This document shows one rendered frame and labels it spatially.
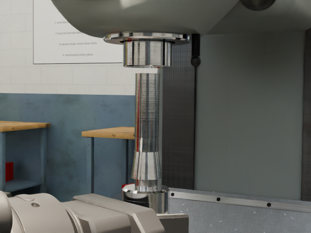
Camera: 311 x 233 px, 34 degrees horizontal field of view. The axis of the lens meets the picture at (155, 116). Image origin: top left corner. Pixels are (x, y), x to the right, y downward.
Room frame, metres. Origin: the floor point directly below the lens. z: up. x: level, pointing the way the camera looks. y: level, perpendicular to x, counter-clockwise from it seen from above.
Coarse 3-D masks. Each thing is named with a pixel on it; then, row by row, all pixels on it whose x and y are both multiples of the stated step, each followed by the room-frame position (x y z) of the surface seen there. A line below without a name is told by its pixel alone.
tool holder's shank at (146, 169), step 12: (144, 84) 0.49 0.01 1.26; (156, 84) 0.49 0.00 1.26; (144, 96) 0.49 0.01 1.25; (156, 96) 0.49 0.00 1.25; (144, 108) 0.49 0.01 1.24; (156, 108) 0.49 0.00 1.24; (144, 120) 0.49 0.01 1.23; (156, 120) 0.49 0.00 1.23; (144, 132) 0.49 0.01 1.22; (156, 132) 0.49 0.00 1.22; (144, 144) 0.49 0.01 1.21; (156, 144) 0.49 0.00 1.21; (144, 156) 0.49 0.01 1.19; (156, 156) 0.49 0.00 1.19; (132, 168) 0.49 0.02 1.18; (144, 168) 0.48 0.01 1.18; (156, 168) 0.49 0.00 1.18; (144, 180) 0.49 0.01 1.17; (156, 180) 0.49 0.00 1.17
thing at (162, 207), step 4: (124, 200) 0.49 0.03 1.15; (168, 200) 0.49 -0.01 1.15; (136, 204) 0.48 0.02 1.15; (140, 204) 0.48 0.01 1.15; (144, 204) 0.48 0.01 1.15; (148, 204) 0.48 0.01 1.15; (152, 204) 0.48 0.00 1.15; (156, 204) 0.48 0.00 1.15; (160, 204) 0.48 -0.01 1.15; (164, 204) 0.48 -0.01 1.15; (168, 204) 0.49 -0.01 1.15; (152, 208) 0.48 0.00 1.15; (156, 208) 0.48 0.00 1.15; (160, 208) 0.48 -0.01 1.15; (164, 208) 0.48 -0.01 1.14; (168, 208) 0.49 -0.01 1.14; (156, 212) 0.48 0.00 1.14; (160, 212) 0.48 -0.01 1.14; (164, 212) 0.48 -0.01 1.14; (168, 212) 0.49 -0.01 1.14
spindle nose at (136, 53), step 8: (128, 40) 0.48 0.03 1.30; (136, 40) 0.48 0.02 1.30; (144, 40) 0.47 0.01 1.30; (152, 40) 0.47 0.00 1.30; (160, 40) 0.48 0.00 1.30; (128, 48) 0.48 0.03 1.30; (136, 48) 0.48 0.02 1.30; (144, 48) 0.47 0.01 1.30; (152, 48) 0.47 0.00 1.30; (160, 48) 0.48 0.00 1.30; (168, 48) 0.49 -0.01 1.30; (128, 56) 0.48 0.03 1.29; (136, 56) 0.48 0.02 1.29; (144, 56) 0.47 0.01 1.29; (152, 56) 0.47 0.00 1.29; (160, 56) 0.48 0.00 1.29; (168, 56) 0.49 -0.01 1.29; (128, 64) 0.48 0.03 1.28; (136, 64) 0.48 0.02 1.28; (144, 64) 0.47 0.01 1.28; (152, 64) 0.47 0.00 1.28; (160, 64) 0.48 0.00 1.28; (168, 64) 0.49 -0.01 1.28
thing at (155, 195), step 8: (160, 184) 0.51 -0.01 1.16; (128, 192) 0.48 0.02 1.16; (136, 192) 0.48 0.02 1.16; (144, 192) 0.48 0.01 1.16; (152, 192) 0.48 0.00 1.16; (160, 192) 0.48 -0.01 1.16; (168, 192) 0.49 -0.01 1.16; (128, 200) 0.48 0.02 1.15; (136, 200) 0.48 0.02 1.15; (144, 200) 0.47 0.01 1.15; (152, 200) 0.48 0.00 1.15; (160, 200) 0.48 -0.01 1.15
